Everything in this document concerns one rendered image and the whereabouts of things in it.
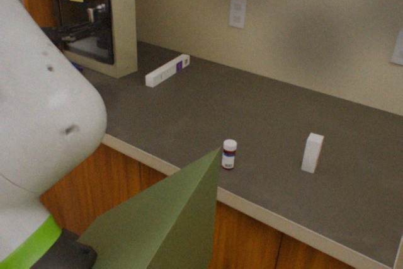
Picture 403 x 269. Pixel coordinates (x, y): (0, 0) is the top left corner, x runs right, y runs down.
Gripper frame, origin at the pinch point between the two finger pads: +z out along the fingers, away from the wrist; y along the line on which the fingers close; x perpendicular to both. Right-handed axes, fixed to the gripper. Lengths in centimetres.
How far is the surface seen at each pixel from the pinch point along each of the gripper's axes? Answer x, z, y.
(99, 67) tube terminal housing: 18.0, 5.7, 4.4
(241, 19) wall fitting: 0, 48, -34
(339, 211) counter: 20, -15, -96
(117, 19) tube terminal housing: -2.0, 7.4, -5.3
